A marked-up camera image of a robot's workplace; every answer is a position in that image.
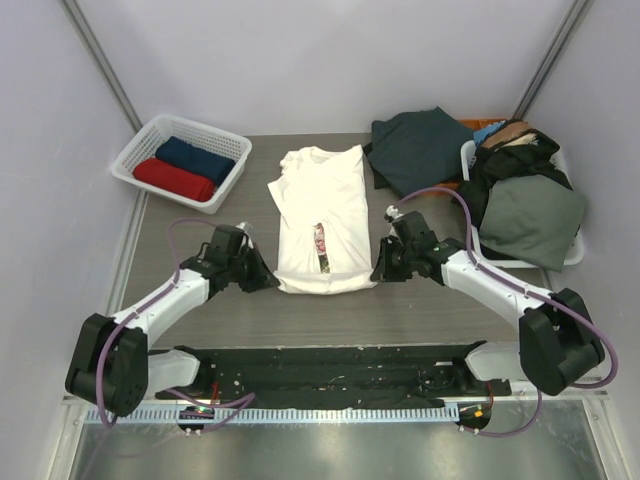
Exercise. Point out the white plastic laundry bin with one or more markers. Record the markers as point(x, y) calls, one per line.
point(575, 253)

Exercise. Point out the white plastic lattice basket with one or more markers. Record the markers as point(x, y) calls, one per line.
point(158, 130)

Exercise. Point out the slotted white cable duct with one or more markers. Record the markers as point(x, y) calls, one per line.
point(188, 414)

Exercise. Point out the black crumpled garment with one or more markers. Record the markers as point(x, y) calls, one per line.
point(506, 161)

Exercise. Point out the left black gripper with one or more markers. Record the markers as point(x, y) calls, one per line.
point(262, 277)

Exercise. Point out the dark teal folded t-shirt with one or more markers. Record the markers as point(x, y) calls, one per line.
point(416, 150)

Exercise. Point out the blue cloth in bin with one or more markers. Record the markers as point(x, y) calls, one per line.
point(486, 130)

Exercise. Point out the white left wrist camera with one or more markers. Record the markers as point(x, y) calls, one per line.
point(248, 230)

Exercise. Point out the white floral print t-shirt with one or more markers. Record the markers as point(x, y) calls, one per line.
point(324, 239)

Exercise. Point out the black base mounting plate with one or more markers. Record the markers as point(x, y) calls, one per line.
point(336, 378)

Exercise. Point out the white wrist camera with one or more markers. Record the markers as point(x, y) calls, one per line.
point(248, 230)
point(392, 214)

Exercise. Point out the tan beige garment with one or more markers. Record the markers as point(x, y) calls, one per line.
point(509, 131)

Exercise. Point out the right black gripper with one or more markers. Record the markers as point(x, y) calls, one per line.
point(391, 262)

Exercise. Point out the grey green t-shirt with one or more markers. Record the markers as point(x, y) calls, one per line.
point(533, 219)

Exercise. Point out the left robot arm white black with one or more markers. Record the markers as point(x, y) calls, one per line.
point(113, 366)

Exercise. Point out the rolled navy blue t-shirt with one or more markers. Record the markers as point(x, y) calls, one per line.
point(195, 160)

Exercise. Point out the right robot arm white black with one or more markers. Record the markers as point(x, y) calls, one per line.
point(556, 345)

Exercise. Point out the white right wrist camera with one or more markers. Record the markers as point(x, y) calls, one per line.
point(392, 214)

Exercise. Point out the rolled red t-shirt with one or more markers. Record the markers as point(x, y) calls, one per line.
point(162, 175)

